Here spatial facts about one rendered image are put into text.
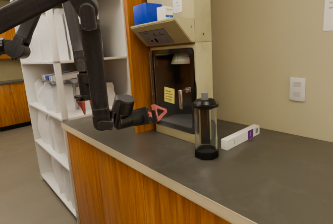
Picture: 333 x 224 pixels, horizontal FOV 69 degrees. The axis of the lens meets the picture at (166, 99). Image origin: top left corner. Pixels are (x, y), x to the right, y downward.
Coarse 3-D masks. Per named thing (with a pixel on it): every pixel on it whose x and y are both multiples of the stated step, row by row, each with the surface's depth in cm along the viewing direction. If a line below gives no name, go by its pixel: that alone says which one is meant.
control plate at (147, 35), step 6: (156, 30) 109; (162, 30) 106; (144, 36) 119; (150, 36) 116; (156, 36) 113; (162, 36) 110; (168, 36) 108; (150, 42) 121; (156, 42) 118; (162, 42) 115; (168, 42) 112
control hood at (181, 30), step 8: (144, 24) 110; (152, 24) 107; (160, 24) 104; (168, 24) 100; (176, 24) 98; (184, 24) 99; (192, 24) 102; (136, 32) 119; (168, 32) 105; (176, 32) 102; (184, 32) 100; (192, 32) 103; (144, 40) 122; (176, 40) 108; (184, 40) 104; (192, 40) 103
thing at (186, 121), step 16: (160, 64) 123; (176, 64) 114; (192, 64) 107; (160, 80) 125; (176, 80) 116; (192, 80) 108; (160, 96) 128; (176, 96) 118; (192, 96) 110; (160, 112) 130; (176, 112) 120; (192, 112) 112; (176, 128) 122; (192, 128) 113
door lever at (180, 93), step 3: (186, 87) 111; (180, 90) 108; (183, 90) 110; (186, 90) 111; (180, 93) 108; (180, 96) 109; (180, 99) 109; (180, 102) 109; (180, 105) 110; (180, 108) 110
